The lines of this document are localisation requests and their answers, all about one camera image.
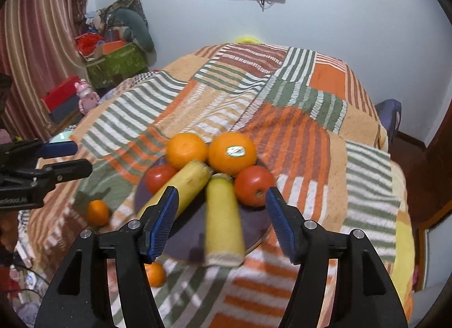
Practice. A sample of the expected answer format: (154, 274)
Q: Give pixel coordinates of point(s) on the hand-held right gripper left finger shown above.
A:
(164, 222)

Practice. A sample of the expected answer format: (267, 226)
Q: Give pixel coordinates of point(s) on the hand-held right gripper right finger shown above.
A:
(280, 225)

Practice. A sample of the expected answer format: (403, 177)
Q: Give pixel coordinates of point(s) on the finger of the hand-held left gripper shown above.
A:
(69, 171)
(58, 149)

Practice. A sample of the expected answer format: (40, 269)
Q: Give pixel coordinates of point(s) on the purple plate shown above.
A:
(190, 241)

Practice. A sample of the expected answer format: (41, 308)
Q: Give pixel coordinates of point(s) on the red tomato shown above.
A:
(159, 179)
(253, 186)

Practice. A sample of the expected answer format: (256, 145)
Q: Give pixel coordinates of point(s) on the yellow corn cob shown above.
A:
(224, 222)
(189, 181)

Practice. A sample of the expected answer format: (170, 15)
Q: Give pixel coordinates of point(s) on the small tangerine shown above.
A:
(98, 213)
(156, 275)

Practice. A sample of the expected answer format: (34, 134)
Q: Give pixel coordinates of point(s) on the large orange with sticker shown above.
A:
(231, 158)

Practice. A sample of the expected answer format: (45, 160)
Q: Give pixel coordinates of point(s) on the dark grey box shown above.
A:
(65, 111)

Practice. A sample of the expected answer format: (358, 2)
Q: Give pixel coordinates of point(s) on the red box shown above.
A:
(60, 93)

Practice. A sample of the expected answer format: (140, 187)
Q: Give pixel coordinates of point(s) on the pink plush toy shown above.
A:
(86, 96)

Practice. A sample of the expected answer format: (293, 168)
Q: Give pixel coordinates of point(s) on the floral bed sheet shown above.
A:
(21, 271)

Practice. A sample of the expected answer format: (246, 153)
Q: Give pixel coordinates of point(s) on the striped patchwork blanket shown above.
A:
(300, 130)

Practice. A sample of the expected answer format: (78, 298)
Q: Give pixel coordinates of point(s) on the green storage box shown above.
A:
(116, 65)

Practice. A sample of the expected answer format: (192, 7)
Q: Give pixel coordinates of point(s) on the red cloth bundle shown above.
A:
(88, 43)

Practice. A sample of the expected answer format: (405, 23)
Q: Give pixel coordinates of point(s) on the checkered cloth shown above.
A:
(141, 76)

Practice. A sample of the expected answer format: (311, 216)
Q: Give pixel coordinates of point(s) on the striped brown curtain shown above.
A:
(35, 38)

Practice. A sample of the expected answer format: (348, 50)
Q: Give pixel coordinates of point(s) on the orange box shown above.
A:
(114, 46)

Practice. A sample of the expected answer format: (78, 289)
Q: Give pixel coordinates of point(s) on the grey plush toy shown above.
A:
(139, 29)

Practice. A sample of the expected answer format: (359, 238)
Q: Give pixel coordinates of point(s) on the blue chair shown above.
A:
(388, 118)

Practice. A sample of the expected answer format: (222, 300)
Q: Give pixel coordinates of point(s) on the brown wooden door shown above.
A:
(436, 179)

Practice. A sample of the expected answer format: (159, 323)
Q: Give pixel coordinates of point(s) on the patterned dark cushion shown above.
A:
(128, 1)

